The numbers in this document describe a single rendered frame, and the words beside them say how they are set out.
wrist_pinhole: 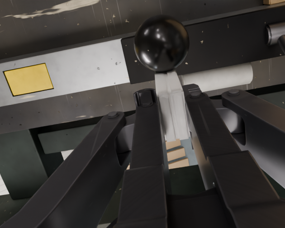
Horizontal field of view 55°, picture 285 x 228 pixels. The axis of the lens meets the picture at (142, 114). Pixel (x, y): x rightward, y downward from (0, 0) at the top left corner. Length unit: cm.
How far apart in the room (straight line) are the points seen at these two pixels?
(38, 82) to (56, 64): 3
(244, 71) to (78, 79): 19
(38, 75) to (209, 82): 20
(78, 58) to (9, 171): 27
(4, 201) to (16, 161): 9
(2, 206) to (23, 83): 27
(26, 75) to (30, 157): 18
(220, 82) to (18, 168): 35
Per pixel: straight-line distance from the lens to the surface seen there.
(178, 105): 15
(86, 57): 32
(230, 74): 34
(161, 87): 16
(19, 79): 35
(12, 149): 49
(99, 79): 32
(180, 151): 337
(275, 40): 31
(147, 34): 18
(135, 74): 30
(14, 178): 52
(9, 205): 54
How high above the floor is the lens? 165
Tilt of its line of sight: 24 degrees down
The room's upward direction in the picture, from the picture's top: 113 degrees counter-clockwise
